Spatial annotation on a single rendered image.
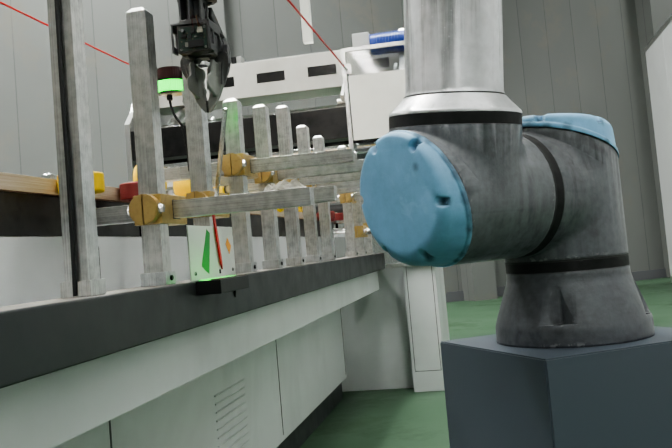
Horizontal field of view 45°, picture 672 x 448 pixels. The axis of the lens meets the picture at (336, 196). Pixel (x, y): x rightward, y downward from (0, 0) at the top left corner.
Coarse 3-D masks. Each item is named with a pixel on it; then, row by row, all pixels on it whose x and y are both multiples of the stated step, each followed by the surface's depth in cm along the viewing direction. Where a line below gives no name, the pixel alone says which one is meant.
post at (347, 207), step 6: (342, 204) 334; (348, 204) 333; (348, 210) 333; (348, 216) 333; (348, 222) 333; (348, 228) 333; (348, 234) 333; (354, 234) 335; (348, 240) 333; (354, 240) 333; (348, 246) 333; (354, 246) 332
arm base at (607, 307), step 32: (608, 256) 96; (512, 288) 101; (544, 288) 96; (576, 288) 95; (608, 288) 95; (512, 320) 99; (544, 320) 95; (576, 320) 94; (608, 320) 93; (640, 320) 95
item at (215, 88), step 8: (216, 64) 147; (208, 72) 147; (216, 72) 147; (208, 80) 142; (216, 80) 146; (208, 88) 147; (216, 88) 146; (216, 96) 146; (208, 104) 147; (216, 104) 147; (208, 112) 147
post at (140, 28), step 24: (144, 24) 138; (144, 48) 138; (144, 72) 138; (144, 96) 138; (144, 120) 137; (144, 144) 137; (144, 168) 137; (144, 192) 137; (144, 240) 136; (168, 240) 139; (144, 264) 136; (168, 264) 138
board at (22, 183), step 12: (0, 180) 128; (12, 180) 131; (24, 180) 135; (36, 180) 138; (48, 180) 142; (24, 192) 135; (36, 192) 138; (48, 192) 142; (108, 192) 164; (300, 216) 334
